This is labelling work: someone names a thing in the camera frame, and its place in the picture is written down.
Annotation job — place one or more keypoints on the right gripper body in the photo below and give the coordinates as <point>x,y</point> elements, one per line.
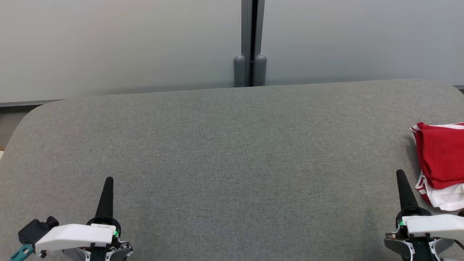
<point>435,224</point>

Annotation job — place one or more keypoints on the grey partition junction post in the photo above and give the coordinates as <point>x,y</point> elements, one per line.
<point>246,25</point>

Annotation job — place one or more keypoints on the folded red white garment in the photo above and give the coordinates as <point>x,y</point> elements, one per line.
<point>442,156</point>

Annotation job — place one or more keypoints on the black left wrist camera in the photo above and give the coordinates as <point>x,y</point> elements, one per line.
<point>34,232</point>

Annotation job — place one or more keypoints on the red white basketball jersey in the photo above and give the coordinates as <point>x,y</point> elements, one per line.
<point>449,199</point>

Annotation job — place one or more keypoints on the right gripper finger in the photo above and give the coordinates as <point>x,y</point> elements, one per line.
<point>406,197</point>

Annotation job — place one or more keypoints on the grey rounded partition foot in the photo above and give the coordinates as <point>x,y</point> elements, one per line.
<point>261,70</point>
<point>239,72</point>

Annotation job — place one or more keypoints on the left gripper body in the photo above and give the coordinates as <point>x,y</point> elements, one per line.
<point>79,235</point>

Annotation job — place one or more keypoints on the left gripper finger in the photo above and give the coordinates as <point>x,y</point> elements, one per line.
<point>107,203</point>

